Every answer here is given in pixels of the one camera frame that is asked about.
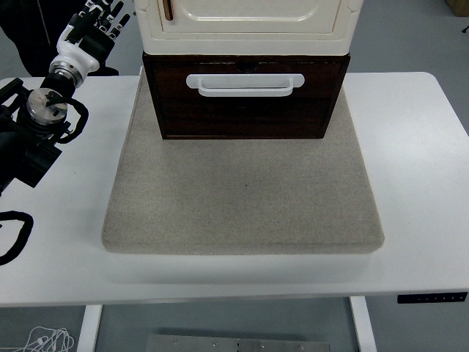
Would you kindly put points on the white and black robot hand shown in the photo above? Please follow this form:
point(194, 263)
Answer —
point(78, 47)

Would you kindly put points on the dark wooden drawer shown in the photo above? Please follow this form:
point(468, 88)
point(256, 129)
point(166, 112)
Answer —
point(168, 88)

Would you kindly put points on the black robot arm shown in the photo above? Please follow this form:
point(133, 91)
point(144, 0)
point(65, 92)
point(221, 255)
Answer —
point(33, 146)

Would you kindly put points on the cream plastic cabinet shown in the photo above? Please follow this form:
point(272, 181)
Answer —
point(242, 45)

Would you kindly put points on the dark wooden drawer case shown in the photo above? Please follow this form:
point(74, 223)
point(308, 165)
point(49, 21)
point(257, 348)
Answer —
point(242, 121)

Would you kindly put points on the cream cabinet door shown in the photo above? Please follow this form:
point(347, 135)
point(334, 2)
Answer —
point(256, 11)

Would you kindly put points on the beige felt mat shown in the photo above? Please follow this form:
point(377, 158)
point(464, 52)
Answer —
point(242, 201)

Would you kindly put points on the white table leg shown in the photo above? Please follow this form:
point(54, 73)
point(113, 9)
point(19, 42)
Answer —
point(89, 328)
point(363, 326)

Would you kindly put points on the cardboard box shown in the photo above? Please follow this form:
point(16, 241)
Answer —
point(459, 6)

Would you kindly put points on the black table control panel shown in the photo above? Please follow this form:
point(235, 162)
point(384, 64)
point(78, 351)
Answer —
point(432, 297)

